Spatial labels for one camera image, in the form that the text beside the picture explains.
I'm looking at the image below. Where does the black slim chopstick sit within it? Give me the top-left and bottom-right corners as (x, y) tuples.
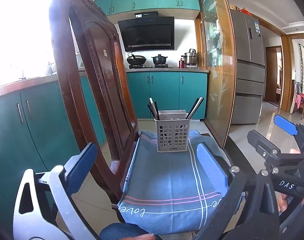
(154, 101), (160, 120)

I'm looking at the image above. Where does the silver metal chopstick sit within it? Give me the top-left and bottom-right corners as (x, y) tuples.
(149, 98), (159, 120)

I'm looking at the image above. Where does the silver white chopstick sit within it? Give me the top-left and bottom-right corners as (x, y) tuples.
(186, 98), (200, 119)

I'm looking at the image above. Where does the person's right hand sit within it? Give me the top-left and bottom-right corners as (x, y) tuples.
(277, 148), (300, 212)

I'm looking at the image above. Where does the person's left hand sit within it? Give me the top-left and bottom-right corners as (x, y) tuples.
(121, 233), (155, 240)

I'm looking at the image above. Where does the clothes rack with garments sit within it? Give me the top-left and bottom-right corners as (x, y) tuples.
(289, 80), (304, 119)

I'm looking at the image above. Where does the silver multi-door refrigerator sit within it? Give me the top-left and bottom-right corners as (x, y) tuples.
(230, 10), (265, 125)

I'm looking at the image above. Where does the brown wooden interior door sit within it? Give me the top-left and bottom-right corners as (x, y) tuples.
(264, 46), (283, 107)

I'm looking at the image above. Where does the blue jeans leg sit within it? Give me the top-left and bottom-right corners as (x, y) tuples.
(99, 223), (162, 240)

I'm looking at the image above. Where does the blue striped cloth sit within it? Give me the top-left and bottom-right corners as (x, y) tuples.
(118, 130), (229, 235)

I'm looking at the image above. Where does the beige plastic utensil holder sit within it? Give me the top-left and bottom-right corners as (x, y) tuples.
(155, 110), (191, 153)

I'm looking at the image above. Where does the wooden framed glass door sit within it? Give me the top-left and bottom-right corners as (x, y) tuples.
(198, 0), (236, 147)

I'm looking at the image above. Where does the stainless steel pot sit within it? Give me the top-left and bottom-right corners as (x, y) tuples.
(182, 49), (198, 66)

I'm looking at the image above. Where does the red thermos bottle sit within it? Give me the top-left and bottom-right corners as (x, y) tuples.
(179, 58), (184, 69)

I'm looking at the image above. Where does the black cooking pot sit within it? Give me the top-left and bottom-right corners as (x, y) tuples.
(152, 54), (167, 65)

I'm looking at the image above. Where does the carved dark wooden chair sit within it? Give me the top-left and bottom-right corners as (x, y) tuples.
(49, 0), (139, 206)

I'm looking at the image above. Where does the black wok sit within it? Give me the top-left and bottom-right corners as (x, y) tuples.
(127, 53), (147, 65)

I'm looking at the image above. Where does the black range hood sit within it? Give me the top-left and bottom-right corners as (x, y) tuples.
(118, 16), (175, 52)

